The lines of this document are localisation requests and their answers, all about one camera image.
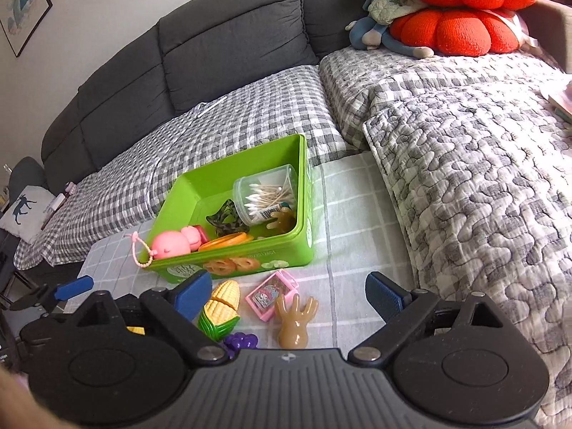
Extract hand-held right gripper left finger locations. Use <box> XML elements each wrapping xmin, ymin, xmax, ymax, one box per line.
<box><xmin>67</xmin><ymin>270</ymin><xmax>231</xmax><ymax>363</ymax></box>

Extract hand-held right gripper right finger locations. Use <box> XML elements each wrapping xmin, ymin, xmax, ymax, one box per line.
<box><xmin>347</xmin><ymin>272</ymin><xmax>514</xmax><ymax>364</ymax></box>

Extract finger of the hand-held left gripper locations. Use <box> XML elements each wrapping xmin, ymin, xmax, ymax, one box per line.
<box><xmin>10</xmin><ymin>276</ymin><xmax>94</xmax><ymax>319</ymax></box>

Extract pink pig toy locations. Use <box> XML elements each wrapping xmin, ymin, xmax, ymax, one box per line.
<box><xmin>129</xmin><ymin>226</ymin><xmax>208</xmax><ymax>270</ymax></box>

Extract orange toy dish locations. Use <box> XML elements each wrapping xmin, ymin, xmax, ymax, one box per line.
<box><xmin>198</xmin><ymin>232</ymin><xmax>253</xmax><ymax>252</ymax></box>

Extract dark hair claw clip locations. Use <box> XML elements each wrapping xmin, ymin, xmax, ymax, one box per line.
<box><xmin>206</xmin><ymin>199</ymin><xmax>251</xmax><ymax>236</ymax></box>

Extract green plastic box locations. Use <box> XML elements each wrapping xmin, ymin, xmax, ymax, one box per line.
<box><xmin>138</xmin><ymin>134</ymin><xmax>316</xmax><ymax>284</ymax></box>

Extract tan rubber hand toy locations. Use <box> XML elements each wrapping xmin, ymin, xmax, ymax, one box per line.
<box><xmin>273</xmin><ymin>295</ymin><xmax>320</xmax><ymax>349</ymax></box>
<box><xmin>267</xmin><ymin>209</ymin><xmax>296</xmax><ymax>234</ymax></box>

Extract clear cotton swab box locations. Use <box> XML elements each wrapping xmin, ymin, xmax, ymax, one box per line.
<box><xmin>232</xmin><ymin>164</ymin><xmax>299</xmax><ymax>225</ymax></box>

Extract toy corn cob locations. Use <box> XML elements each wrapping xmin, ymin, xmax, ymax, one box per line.
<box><xmin>198</xmin><ymin>280</ymin><xmax>242</xmax><ymax>339</ymax></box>

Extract purple toy grapes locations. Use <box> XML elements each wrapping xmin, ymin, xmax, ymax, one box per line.
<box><xmin>223</xmin><ymin>331</ymin><xmax>261</xmax><ymax>359</ymax></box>

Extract small pink toy case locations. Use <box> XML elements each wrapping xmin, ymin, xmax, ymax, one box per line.
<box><xmin>246</xmin><ymin>271</ymin><xmax>298</xmax><ymax>322</ymax></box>

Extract small white bottle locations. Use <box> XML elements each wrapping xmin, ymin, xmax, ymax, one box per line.
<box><xmin>42</xmin><ymin>182</ymin><xmax>77</xmax><ymax>228</ymax></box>

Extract white pillow with blue figure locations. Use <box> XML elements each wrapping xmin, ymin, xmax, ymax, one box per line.
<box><xmin>0</xmin><ymin>185</ymin><xmax>45</xmax><ymax>244</ymax></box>

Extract blue-grey chair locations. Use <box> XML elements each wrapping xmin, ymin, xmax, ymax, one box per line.
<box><xmin>9</xmin><ymin>156</ymin><xmax>45</xmax><ymax>197</ymax></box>

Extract grey squiggle pattern quilt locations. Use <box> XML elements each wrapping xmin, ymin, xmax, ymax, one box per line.
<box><xmin>363</xmin><ymin>81</ymin><xmax>572</xmax><ymax>425</ymax></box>

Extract grey checkered blanket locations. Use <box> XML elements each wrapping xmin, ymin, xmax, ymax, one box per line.
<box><xmin>318</xmin><ymin>47</ymin><xmax>572</xmax><ymax>153</ymax></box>
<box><xmin>13</xmin><ymin>65</ymin><xmax>347</xmax><ymax>271</ymax></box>

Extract stack of books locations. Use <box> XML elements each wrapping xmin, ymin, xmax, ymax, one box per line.
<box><xmin>541</xmin><ymin>76</ymin><xmax>572</xmax><ymax>123</ymax></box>

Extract dark grey sofa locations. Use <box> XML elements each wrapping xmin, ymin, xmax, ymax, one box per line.
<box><xmin>41</xmin><ymin>0</ymin><xmax>374</xmax><ymax>193</ymax></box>

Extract blue plush monkey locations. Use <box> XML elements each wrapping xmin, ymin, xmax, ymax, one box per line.
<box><xmin>346</xmin><ymin>0</ymin><xmax>436</xmax><ymax>60</ymax></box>

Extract beige furniture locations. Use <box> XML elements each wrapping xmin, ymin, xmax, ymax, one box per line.
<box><xmin>523</xmin><ymin>0</ymin><xmax>572</xmax><ymax>74</ymax></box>

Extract framed wall picture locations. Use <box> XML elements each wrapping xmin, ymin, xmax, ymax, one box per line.
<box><xmin>0</xmin><ymin>0</ymin><xmax>53</xmax><ymax>58</ymax></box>

